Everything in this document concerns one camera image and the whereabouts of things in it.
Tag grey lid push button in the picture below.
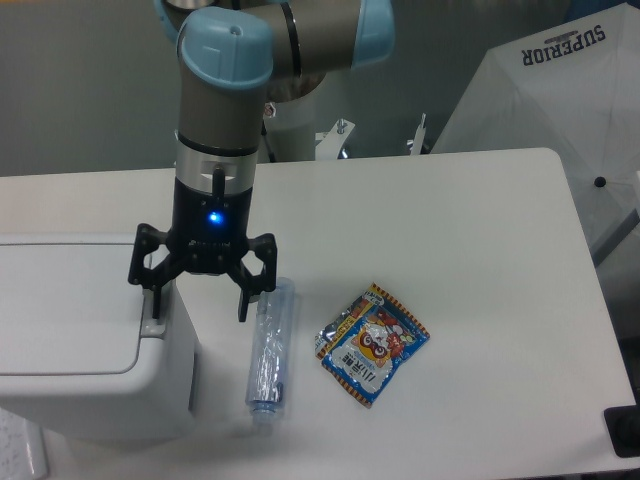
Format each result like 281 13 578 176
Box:
140 283 172 338

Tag white umbrella with lettering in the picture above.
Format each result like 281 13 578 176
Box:
433 3 639 250

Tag black device at table edge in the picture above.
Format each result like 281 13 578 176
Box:
604 405 639 458

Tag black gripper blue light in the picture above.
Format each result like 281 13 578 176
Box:
128 181 278 322

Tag white trash can lid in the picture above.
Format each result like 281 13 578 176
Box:
1 244 143 376

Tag white plastic trash can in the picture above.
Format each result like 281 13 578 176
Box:
1 233 199 440

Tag black cable on pedestal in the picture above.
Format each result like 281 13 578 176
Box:
260 117 277 164

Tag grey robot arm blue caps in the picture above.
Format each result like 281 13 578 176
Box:
128 1 395 318

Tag white metal base frame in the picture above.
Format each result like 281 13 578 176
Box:
172 112 430 168

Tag clear crushed plastic bottle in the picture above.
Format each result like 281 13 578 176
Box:
245 277 295 436

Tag colourful snack wrapper bag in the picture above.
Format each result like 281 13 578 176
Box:
315 283 430 408

